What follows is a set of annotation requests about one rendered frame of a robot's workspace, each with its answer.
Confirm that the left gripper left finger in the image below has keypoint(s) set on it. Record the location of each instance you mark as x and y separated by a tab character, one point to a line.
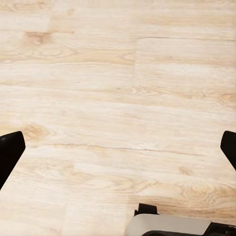
12	146

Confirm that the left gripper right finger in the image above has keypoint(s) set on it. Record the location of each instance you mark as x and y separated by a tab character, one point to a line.
228	146

